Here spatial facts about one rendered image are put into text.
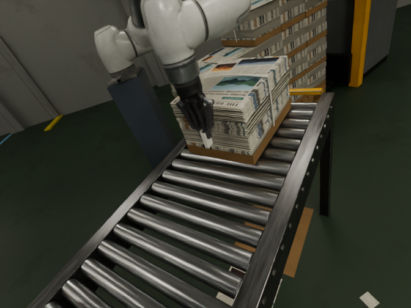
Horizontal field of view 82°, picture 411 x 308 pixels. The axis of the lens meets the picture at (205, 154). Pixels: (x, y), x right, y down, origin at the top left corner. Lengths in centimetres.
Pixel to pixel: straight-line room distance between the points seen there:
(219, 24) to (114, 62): 91
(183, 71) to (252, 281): 52
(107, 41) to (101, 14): 310
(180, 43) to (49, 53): 448
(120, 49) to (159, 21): 88
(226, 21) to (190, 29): 10
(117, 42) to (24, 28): 369
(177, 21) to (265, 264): 58
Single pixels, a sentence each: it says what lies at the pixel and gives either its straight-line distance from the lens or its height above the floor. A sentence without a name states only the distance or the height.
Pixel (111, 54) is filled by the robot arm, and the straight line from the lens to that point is 147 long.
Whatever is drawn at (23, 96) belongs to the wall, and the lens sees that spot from 561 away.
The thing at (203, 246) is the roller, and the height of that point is 79.
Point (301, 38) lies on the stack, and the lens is 231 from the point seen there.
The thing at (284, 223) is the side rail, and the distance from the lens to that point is 65.
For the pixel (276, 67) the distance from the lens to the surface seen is 88.
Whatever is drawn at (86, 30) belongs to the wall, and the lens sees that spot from 468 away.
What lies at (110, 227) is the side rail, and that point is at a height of 80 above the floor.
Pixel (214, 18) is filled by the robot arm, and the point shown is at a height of 125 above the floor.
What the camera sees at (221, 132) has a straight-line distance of 78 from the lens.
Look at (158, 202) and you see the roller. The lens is 82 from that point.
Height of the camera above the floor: 134
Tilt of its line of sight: 36 degrees down
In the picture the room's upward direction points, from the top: 21 degrees counter-clockwise
